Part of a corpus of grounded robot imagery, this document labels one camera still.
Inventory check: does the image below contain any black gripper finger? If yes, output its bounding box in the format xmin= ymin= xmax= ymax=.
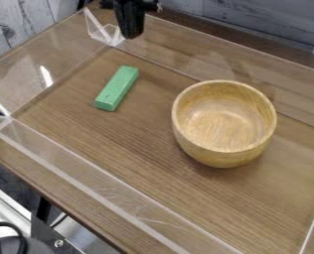
xmin=112 ymin=0 xmax=145 ymax=40

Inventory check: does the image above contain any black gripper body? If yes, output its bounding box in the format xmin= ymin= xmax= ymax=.
xmin=98 ymin=0 xmax=159 ymax=10

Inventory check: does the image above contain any green rectangular block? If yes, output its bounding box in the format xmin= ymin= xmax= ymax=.
xmin=94 ymin=65 xmax=138 ymax=111

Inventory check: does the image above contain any light wooden bowl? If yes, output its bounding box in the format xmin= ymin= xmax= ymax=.
xmin=171 ymin=79 xmax=277 ymax=168

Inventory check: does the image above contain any black table leg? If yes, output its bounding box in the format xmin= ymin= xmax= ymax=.
xmin=36 ymin=197 xmax=52 ymax=223

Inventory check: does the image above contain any black metal bracket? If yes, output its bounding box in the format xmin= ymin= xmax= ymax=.
xmin=31 ymin=215 xmax=84 ymax=254

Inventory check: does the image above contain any black cable loop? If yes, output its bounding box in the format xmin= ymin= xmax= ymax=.
xmin=0 ymin=221 xmax=31 ymax=254

